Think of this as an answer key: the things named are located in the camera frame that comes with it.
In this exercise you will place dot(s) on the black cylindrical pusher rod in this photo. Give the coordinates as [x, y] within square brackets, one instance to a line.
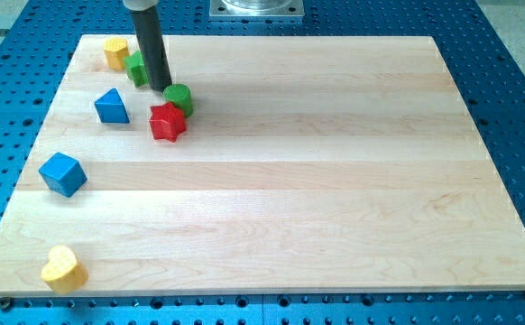
[148, 33]

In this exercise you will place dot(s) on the wooden board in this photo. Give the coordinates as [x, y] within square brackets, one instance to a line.
[309, 165]

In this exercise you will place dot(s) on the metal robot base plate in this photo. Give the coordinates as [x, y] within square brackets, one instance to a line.
[256, 8]

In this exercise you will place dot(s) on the yellow heart block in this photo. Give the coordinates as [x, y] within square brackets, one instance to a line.
[63, 272]

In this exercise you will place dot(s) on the green star block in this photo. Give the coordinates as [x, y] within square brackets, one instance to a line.
[135, 69]

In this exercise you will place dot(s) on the blue perforated table plate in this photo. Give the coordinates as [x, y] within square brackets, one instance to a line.
[39, 46]

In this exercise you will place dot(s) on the red star block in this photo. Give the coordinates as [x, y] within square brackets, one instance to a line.
[167, 122]

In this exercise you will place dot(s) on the green cylinder block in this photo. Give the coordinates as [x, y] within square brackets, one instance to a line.
[180, 96]

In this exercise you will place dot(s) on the yellow hexagon block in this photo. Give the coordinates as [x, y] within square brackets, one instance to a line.
[116, 50]

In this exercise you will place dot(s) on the blue cube block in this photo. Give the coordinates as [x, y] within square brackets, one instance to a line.
[63, 174]

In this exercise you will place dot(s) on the blue triangle block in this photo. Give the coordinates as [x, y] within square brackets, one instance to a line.
[110, 108]

